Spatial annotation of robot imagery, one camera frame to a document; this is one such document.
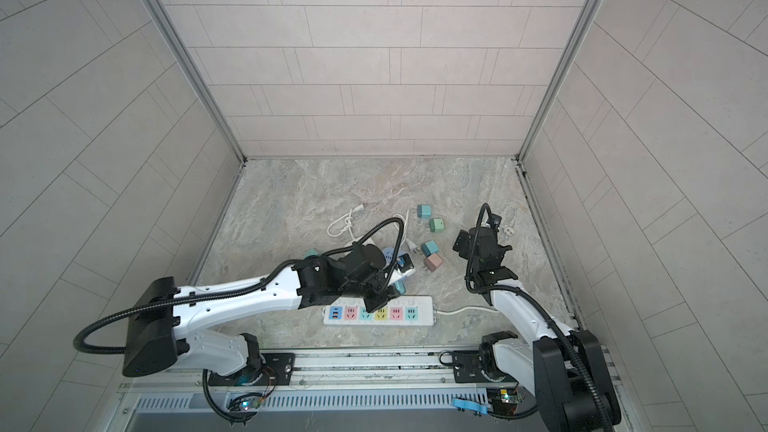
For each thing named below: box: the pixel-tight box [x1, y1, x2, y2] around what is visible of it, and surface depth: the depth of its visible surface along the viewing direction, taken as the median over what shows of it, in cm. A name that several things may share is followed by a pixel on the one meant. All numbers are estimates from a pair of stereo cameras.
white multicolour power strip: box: [322, 295, 435, 326], surface depth 79 cm
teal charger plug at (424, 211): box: [417, 204, 432, 219], surface depth 101 cm
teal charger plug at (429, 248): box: [421, 240, 439, 257], surface depth 93 cm
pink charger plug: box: [424, 253, 444, 273], surface depth 90 cm
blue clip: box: [451, 398, 489, 415], surface depth 67 cm
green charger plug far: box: [429, 218, 445, 233], surface depth 98 cm
